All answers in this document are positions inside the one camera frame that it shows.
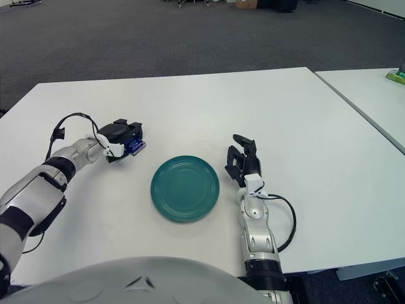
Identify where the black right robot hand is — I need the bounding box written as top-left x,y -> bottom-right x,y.
224,134 -> 263,188

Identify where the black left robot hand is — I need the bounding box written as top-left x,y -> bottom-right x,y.
97,118 -> 143,146

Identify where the blue purple gum pack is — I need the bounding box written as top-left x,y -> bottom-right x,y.
125,137 -> 148,157

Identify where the teal green plate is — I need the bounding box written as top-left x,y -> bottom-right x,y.
150,155 -> 221,223

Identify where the white office table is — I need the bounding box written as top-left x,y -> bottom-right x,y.
314,68 -> 405,153

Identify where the grey robot torso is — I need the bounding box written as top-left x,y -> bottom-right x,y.
0,255 -> 263,304

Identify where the white table support beam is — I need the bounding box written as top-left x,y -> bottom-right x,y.
335,264 -> 405,282

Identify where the black bulky background object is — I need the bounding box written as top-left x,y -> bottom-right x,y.
256,0 -> 300,13

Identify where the green carton box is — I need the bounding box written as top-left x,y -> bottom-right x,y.
385,71 -> 405,84

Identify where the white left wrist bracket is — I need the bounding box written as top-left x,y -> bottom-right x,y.
94,134 -> 126,158

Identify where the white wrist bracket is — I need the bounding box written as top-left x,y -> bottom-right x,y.
245,173 -> 265,196
94,134 -> 126,158

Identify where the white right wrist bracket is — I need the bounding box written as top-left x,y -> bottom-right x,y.
245,173 -> 265,196

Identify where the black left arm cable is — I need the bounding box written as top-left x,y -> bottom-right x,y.
46,112 -> 103,159

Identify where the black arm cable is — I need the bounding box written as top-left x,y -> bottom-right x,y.
46,112 -> 103,159
261,193 -> 297,253

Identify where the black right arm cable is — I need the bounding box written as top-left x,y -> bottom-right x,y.
261,193 -> 297,253

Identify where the black caster frame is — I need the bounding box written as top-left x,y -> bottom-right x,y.
372,271 -> 400,294

